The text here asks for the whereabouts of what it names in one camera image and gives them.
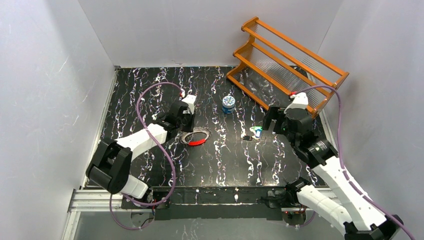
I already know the red handled spiked keyring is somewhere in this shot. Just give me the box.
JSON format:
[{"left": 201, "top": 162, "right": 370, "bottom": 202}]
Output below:
[{"left": 180, "top": 126, "right": 211, "bottom": 147}]

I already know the blue tagged key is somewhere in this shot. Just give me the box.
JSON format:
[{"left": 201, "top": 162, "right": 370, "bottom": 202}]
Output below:
[{"left": 254, "top": 129, "right": 262, "bottom": 139}]

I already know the green tagged key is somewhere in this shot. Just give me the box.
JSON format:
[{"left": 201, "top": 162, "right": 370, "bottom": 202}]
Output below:
[{"left": 249, "top": 126, "right": 262, "bottom": 132}]

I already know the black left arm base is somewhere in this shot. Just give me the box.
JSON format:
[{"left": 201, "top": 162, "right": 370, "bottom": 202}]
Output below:
[{"left": 122, "top": 187, "right": 174, "bottom": 208}]

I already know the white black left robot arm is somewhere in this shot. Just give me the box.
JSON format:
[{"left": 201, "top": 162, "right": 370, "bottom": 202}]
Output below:
[{"left": 85, "top": 94, "right": 197, "bottom": 199}]

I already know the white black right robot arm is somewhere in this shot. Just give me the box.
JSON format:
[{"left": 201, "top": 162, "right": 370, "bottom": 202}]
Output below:
[{"left": 262, "top": 106, "right": 402, "bottom": 240}]

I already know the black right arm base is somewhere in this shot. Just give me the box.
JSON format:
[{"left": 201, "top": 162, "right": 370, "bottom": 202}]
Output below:
[{"left": 259, "top": 189, "right": 307, "bottom": 227}]

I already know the small blue white jar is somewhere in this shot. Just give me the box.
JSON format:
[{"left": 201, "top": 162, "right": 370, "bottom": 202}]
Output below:
[{"left": 222, "top": 95, "right": 236, "bottom": 114}]

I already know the orange wooden shelf rack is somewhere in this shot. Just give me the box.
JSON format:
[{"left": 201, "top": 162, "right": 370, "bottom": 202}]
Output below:
[{"left": 226, "top": 16, "right": 349, "bottom": 118}]

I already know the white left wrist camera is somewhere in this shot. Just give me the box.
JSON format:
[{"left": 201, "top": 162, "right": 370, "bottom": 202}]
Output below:
[{"left": 181, "top": 94, "right": 197, "bottom": 115}]

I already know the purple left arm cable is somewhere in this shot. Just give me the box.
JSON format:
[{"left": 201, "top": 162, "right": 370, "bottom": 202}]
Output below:
[{"left": 109, "top": 82, "right": 186, "bottom": 231}]

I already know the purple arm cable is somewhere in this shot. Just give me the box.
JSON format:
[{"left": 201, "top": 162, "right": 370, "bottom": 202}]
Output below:
[
  {"left": 109, "top": 82, "right": 186, "bottom": 231},
  {"left": 289, "top": 85, "right": 417, "bottom": 240}
]

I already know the aluminium frame rail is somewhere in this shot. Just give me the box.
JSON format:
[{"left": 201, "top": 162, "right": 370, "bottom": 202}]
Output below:
[{"left": 62, "top": 188, "right": 128, "bottom": 240}]

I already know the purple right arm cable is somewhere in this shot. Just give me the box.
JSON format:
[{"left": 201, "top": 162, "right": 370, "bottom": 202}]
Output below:
[{"left": 289, "top": 85, "right": 417, "bottom": 240}]

